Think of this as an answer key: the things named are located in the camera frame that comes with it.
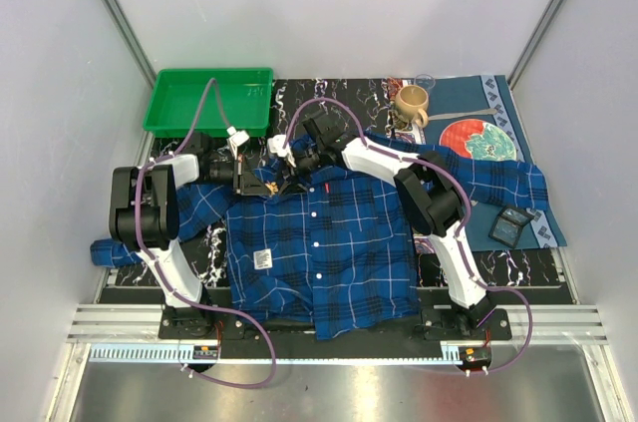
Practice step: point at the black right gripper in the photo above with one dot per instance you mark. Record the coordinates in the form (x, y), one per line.
(291, 175)

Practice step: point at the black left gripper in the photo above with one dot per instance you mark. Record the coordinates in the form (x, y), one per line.
(244, 183)

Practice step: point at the gold flower brooch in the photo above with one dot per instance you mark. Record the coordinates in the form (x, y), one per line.
(273, 188)

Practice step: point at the blue plaid shirt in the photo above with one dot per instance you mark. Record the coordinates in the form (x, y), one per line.
(340, 256)

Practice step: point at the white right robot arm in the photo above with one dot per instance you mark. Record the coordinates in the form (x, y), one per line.
(432, 200)

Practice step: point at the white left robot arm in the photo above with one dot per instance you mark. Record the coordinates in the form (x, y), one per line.
(144, 213)

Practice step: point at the black brooch box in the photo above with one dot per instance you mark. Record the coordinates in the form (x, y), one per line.
(509, 225)

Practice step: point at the green plastic tray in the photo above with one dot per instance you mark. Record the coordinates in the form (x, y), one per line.
(240, 95)

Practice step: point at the beige ceramic mug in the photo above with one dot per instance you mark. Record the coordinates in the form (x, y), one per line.
(411, 104)

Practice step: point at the clear glass cup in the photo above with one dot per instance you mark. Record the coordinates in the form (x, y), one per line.
(425, 81)

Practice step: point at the red and teal plate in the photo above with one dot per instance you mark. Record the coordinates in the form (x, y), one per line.
(479, 140)

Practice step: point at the blue patterned placemat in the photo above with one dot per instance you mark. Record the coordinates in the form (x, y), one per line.
(487, 98)

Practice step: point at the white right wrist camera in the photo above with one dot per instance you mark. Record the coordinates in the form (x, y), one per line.
(278, 147)

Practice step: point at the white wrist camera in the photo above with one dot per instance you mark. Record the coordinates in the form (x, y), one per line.
(278, 147)
(236, 139)

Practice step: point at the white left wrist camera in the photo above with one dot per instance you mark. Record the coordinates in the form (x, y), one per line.
(236, 139)

